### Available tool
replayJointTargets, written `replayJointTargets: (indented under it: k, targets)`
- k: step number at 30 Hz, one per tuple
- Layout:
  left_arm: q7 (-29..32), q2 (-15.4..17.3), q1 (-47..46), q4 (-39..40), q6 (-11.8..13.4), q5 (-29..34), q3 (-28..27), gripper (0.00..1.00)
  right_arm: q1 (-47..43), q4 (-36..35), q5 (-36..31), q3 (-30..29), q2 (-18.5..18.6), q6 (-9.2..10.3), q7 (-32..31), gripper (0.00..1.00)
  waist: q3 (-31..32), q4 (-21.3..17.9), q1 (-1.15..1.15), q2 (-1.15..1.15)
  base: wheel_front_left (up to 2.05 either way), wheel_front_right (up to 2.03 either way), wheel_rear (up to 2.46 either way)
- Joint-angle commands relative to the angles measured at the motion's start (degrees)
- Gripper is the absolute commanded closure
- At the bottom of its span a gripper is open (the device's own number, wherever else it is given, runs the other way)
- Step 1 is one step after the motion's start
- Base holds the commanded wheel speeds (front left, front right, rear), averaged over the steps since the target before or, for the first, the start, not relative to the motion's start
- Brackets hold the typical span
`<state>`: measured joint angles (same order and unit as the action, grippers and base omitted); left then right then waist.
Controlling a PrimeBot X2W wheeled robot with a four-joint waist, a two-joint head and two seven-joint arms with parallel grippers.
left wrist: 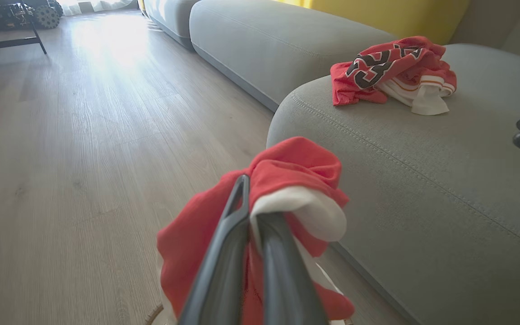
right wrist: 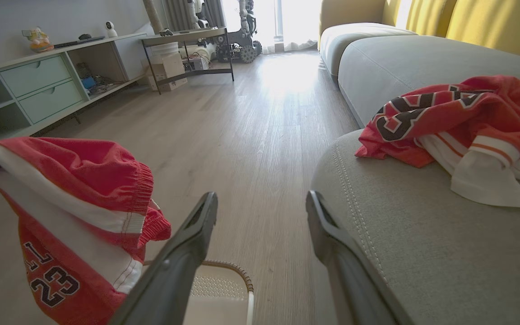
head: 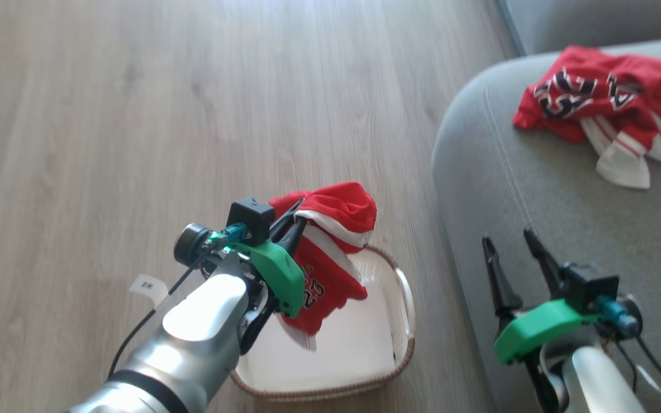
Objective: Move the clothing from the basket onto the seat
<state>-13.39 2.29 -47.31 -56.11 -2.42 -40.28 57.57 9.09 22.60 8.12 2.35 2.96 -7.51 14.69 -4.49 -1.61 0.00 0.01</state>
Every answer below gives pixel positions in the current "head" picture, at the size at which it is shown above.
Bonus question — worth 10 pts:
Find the white right cable label tag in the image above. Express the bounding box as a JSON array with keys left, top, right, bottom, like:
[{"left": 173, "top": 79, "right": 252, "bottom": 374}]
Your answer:
[{"left": 633, "top": 363, "right": 661, "bottom": 400}]

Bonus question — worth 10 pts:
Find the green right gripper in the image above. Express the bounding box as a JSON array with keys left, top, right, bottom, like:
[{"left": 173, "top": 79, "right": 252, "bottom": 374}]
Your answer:
[{"left": 482, "top": 228, "right": 601, "bottom": 366}]

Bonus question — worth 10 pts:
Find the white cable label tag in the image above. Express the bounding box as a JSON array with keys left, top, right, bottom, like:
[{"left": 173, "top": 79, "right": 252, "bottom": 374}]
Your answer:
[
  {"left": 129, "top": 274, "right": 169, "bottom": 309},
  {"left": 633, "top": 363, "right": 661, "bottom": 400}
]

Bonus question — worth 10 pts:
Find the red jersey large number 23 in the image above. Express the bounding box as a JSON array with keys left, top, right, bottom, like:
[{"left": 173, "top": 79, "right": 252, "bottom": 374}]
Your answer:
[{"left": 512, "top": 46, "right": 661, "bottom": 190}]

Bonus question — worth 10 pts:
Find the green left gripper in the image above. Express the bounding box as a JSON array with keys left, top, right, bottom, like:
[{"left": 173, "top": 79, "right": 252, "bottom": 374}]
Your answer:
[{"left": 173, "top": 197, "right": 309, "bottom": 355}]

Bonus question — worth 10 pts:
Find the grey fabric sofa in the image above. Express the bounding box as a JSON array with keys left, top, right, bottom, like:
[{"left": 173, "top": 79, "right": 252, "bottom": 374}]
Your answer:
[{"left": 431, "top": 37, "right": 661, "bottom": 413}]

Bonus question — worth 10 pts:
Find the white left cable label tag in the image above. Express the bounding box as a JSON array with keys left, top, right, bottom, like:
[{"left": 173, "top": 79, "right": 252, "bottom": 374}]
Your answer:
[{"left": 129, "top": 274, "right": 169, "bottom": 309}]

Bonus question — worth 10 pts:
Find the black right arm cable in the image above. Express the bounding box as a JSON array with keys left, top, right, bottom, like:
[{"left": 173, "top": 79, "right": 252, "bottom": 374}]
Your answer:
[{"left": 609, "top": 330, "right": 661, "bottom": 413}]

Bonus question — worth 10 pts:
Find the red shorts white stripe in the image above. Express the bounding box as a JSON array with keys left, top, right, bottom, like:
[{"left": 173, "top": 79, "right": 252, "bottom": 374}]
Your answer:
[{"left": 269, "top": 181, "right": 378, "bottom": 352}]

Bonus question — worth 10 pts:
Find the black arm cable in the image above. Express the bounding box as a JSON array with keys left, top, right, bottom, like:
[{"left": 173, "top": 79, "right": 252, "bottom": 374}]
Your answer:
[
  {"left": 107, "top": 261, "right": 208, "bottom": 380},
  {"left": 609, "top": 330, "right": 661, "bottom": 413}
]

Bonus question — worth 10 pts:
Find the white woven laundry basket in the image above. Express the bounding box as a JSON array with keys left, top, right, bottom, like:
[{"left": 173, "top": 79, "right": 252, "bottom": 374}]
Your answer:
[{"left": 228, "top": 245, "right": 417, "bottom": 402}]

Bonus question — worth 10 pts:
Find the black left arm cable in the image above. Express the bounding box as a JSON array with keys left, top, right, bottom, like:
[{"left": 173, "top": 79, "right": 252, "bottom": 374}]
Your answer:
[{"left": 107, "top": 261, "right": 208, "bottom": 380}]

